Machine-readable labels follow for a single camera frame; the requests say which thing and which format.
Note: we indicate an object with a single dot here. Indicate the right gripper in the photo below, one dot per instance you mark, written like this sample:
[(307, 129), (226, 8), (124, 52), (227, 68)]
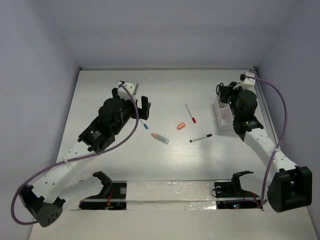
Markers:
[(227, 90)]

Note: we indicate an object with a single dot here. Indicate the white compartment organizer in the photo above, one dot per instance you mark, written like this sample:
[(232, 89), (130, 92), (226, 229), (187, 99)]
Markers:
[(223, 114)]

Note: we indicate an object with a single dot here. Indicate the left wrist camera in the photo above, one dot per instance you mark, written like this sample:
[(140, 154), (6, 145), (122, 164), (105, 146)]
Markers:
[(125, 87)]

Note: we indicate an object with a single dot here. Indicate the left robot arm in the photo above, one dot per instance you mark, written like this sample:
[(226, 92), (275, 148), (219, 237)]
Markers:
[(45, 194)]

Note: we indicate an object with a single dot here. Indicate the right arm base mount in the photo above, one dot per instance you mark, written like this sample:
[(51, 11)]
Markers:
[(230, 195)]

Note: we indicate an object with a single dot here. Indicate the red cap white marker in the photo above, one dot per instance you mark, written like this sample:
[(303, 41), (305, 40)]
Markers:
[(190, 114)]

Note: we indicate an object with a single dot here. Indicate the blue cap white marker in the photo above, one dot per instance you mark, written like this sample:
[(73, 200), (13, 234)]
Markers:
[(144, 124)]

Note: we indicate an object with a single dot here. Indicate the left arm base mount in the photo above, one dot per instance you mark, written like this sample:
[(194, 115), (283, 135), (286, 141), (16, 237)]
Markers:
[(112, 195)]

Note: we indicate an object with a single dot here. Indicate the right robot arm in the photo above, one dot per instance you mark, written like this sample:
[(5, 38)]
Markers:
[(285, 186)]

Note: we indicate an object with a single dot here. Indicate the clear tube orange tip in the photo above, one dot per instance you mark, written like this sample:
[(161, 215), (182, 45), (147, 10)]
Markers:
[(160, 138)]

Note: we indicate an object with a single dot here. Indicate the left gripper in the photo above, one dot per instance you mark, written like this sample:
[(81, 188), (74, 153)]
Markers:
[(139, 113)]

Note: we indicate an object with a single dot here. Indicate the black scissors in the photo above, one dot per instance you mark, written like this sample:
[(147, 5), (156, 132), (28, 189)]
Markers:
[(217, 90)]

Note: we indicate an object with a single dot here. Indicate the black marker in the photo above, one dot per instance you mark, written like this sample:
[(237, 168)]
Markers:
[(200, 138)]

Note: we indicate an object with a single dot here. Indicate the orange highlighter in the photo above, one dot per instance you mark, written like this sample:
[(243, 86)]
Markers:
[(181, 126)]

